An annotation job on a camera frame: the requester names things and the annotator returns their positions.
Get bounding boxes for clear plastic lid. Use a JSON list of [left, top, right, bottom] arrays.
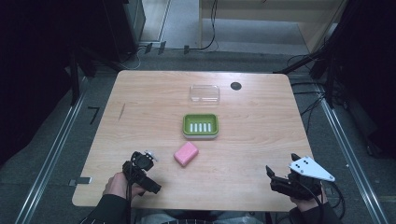
[[189, 84, 221, 105]]

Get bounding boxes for white floor cable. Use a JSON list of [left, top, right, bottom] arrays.
[[120, 46, 149, 71]]

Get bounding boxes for black tripod stand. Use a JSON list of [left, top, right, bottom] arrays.
[[64, 43, 125, 107], [274, 46, 347, 110]]

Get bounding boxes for person's right hand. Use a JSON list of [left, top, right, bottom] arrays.
[[289, 186, 330, 213]]

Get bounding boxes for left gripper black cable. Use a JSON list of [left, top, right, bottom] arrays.
[[125, 151, 141, 224]]

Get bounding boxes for black angled floor tape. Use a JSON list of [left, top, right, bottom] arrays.
[[87, 105, 101, 126]]

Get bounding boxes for person's left hand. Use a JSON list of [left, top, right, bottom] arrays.
[[102, 172, 147, 201]]

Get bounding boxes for black floor cables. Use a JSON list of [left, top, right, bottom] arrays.
[[286, 54, 331, 134]]

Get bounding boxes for pink soap bar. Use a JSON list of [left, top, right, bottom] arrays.
[[173, 141, 200, 168]]

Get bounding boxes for small metal floor bracket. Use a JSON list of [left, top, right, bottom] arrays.
[[68, 176, 93, 188]]

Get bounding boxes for metal floor rail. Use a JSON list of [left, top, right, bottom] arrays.
[[14, 77, 89, 224], [318, 98, 390, 224]]

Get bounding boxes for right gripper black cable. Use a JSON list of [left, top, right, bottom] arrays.
[[306, 181, 347, 220]]

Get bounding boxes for hanging black cable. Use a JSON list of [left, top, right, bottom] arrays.
[[183, 0, 219, 56]]

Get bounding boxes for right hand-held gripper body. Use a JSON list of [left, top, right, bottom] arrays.
[[270, 153, 336, 201]]

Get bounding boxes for light wooden shelf unit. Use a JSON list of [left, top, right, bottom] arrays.
[[198, 0, 348, 54]]

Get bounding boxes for black cabinet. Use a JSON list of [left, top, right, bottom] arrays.
[[102, 0, 147, 62]]

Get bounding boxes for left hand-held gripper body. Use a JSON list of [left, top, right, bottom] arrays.
[[121, 149, 159, 191]]

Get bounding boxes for green soap dish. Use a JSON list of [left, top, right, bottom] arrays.
[[181, 113, 219, 140]]

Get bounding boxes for black curtain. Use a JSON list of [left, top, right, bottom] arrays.
[[323, 0, 396, 160], [0, 0, 108, 166]]

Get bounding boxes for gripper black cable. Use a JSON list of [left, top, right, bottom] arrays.
[[306, 181, 347, 220], [125, 151, 141, 224]]

